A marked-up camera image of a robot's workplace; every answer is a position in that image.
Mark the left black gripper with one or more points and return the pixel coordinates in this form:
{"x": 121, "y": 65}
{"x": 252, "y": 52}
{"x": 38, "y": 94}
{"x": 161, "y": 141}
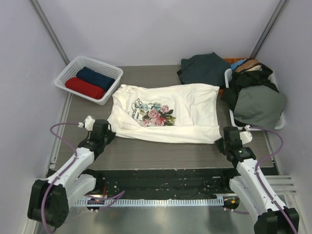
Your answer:
{"x": 111, "y": 134}

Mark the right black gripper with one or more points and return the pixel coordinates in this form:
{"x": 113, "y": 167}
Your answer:
{"x": 220, "y": 143}

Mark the white floral print t-shirt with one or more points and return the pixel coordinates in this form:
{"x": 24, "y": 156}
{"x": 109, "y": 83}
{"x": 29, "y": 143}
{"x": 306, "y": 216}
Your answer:
{"x": 174, "y": 114}

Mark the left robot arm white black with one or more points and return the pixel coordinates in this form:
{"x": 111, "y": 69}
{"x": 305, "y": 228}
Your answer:
{"x": 51, "y": 198}

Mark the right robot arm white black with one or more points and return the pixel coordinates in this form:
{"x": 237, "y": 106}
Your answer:
{"x": 270, "y": 215}

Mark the grey green t-shirt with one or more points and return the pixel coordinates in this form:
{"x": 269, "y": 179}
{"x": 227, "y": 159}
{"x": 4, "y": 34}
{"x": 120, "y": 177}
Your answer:
{"x": 259, "y": 106}

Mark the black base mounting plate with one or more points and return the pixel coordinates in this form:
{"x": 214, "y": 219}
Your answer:
{"x": 163, "y": 184}

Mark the white plastic laundry bin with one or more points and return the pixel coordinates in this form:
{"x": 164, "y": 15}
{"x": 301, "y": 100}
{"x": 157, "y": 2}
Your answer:
{"x": 227, "y": 76}

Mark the rolled red t-shirt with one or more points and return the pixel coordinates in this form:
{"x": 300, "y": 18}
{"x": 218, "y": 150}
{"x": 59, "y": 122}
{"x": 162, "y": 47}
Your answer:
{"x": 85, "y": 88}

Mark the rolled navy blue t-shirt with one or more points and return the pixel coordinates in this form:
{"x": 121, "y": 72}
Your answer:
{"x": 95, "y": 78}

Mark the white plastic lattice basket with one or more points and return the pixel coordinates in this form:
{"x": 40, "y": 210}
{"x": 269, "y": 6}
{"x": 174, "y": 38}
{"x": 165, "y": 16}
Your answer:
{"x": 98, "y": 66}

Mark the black crumpled garment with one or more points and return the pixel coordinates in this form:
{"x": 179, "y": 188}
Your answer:
{"x": 246, "y": 79}

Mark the blue cloth in bin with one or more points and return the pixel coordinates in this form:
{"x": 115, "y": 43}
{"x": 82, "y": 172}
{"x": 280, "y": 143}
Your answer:
{"x": 237, "y": 64}

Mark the dark teal folded t-shirt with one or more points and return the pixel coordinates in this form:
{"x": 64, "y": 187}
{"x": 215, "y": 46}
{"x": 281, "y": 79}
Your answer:
{"x": 206, "y": 68}

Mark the tan beige garment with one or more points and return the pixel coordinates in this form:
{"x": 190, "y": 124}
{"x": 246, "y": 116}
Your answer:
{"x": 248, "y": 65}

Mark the orange plastic tray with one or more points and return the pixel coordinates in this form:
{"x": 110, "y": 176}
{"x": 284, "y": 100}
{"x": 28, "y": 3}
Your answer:
{"x": 230, "y": 60}

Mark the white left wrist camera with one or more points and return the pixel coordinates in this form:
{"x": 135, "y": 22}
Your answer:
{"x": 88, "y": 123}

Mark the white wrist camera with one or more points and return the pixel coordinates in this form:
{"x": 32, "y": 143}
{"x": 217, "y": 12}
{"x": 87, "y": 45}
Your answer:
{"x": 246, "y": 135}
{"x": 88, "y": 123}

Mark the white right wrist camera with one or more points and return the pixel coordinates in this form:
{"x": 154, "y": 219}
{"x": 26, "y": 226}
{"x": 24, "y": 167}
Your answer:
{"x": 246, "y": 135}

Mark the slotted white cable duct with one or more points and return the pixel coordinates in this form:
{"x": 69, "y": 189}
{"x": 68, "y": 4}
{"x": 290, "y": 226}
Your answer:
{"x": 86, "y": 202}

